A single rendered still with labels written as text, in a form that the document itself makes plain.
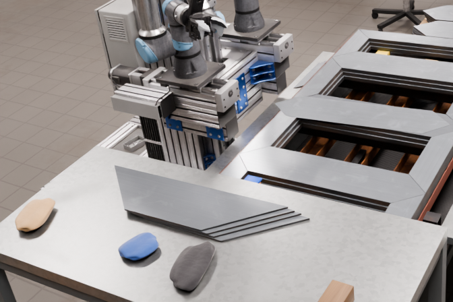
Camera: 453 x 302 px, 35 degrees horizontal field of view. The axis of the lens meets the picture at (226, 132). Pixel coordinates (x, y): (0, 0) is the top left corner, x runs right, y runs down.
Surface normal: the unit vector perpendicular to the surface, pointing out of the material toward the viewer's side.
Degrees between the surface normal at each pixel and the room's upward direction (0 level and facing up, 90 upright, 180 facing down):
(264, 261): 0
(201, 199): 0
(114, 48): 90
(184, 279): 6
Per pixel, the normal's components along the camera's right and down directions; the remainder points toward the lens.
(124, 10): -0.13, -0.85
